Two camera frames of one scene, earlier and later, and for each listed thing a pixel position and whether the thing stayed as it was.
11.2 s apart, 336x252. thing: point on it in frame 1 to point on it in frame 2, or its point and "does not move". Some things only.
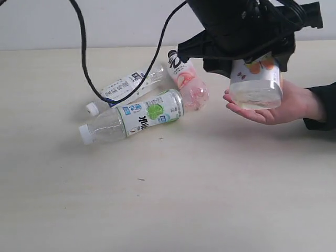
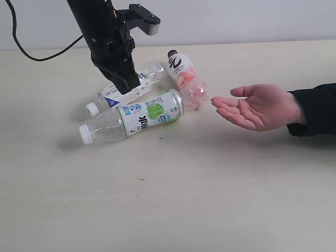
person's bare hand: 297,103 to 263,107
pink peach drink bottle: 195,92 does not move
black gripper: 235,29 to 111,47
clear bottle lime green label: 130,118 does not move
